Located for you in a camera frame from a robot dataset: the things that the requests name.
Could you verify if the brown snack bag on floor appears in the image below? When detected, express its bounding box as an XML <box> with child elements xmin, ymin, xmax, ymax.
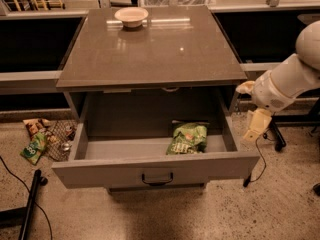
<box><xmin>23</xmin><ymin>118</ymin><xmax>51</xmax><ymax>138</ymax></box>

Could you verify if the white bowl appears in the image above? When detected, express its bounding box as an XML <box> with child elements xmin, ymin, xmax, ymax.
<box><xmin>115</xmin><ymin>7</ymin><xmax>149</xmax><ymax>28</ymax></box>

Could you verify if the black stand leg right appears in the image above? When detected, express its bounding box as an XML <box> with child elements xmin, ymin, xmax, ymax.
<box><xmin>269</xmin><ymin>100</ymin><xmax>320</xmax><ymax>152</ymax></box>

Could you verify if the black cable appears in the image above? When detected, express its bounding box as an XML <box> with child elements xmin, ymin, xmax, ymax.
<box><xmin>0</xmin><ymin>155</ymin><xmax>54</xmax><ymax>240</ymax></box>
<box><xmin>242</xmin><ymin>127</ymin><xmax>273</xmax><ymax>188</ymax></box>

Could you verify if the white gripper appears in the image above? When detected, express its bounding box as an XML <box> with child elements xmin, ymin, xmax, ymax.
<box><xmin>236</xmin><ymin>70</ymin><xmax>295</xmax><ymax>141</ymax></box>

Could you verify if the grey cabinet with counter top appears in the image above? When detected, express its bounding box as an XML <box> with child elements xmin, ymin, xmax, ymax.
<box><xmin>56</xmin><ymin>6</ymin><xmax>246</xmax><ymax>118</ymax></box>

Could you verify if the wire mesh basket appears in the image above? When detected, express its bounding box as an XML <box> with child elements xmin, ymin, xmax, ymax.
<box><xmin>45</xmin><ymin>120</ymin><xmax>77</xmax><ymax>162</ymax></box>

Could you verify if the green snack bag on floor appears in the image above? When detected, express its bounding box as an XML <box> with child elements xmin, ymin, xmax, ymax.
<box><xmin>20</xmin><ymin>132</ymin><xmax>47</xmax><ymax>165</ymax></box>

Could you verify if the black cable right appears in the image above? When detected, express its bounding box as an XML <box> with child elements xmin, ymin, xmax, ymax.
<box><xmin>242</xmin><ymin>127</ymin><xmax>273</xmax><ymax>188</ymax></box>

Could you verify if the small can in basket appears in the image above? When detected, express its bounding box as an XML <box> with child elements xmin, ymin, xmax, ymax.
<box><xmin>61</xmin><ymin>142</ymin><xmax>71</xmax><ymax>152</ymax></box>

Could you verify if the black stand leg left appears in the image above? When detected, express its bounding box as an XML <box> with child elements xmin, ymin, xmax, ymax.
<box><xmin>0</xmin><ymin>170</ymin><xmax>46</xmax><ymax>240</ymax></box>

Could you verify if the black stand leg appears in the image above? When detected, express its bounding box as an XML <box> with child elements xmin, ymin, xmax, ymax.
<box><xmin>269</xmin><ymin>100</ymin><xmax>320</xmax><ymax>152</ymax></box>
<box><xmin>0</xmin><ymin>170</ymin><xmax>46</xmax><ymax>240</ymax></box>

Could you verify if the black drawer handle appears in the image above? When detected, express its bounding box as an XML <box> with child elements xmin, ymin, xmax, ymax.
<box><xmin>141</xmin><ymin>173</ymin><xmax>174</xmax><ymax>187</ymax></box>

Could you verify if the green jalapeno chip bag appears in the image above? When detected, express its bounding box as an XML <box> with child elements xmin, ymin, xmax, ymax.
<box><xmin>166</xmin><ymin>121</ymin><xmax>209</xmax><ymax>155</ymax></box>

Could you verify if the black cable left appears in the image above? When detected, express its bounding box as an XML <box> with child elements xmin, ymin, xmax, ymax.
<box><xmin>0</xmin><ymin>155</ymin><xmax>54</xmax><ymax>240</ymax></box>

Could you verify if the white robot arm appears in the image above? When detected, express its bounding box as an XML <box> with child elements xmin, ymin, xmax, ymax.
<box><xmin>236</xmin><ymin>21</ymin><xmax>320</xmax><ymax>141</ymax></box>

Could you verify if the grey open top drawer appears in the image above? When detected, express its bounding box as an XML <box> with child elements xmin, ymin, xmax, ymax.
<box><xmin>51</xmin><ymin>87</ymin><xmax>261</xmax><ymax>190</ymax></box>

